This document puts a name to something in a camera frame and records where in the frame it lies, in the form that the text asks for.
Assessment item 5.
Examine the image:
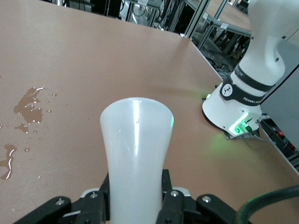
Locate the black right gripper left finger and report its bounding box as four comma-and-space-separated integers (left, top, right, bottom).
16, 173, 111, 224

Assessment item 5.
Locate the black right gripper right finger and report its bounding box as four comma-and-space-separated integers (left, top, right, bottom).
155, 169, 250, 224

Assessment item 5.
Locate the translucent sauce bottle orange cap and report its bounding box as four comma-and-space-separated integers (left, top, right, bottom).
100, 97, 175, 224

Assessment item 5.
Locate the brown table cover mat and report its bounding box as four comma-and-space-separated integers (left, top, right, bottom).
0, 0, 299, 224

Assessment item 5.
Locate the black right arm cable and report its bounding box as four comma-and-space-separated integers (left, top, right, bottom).
237, 185, 299, 224

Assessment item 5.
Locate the aluminium frame rack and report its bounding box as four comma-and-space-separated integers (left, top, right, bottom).
182, 0, 236, 53

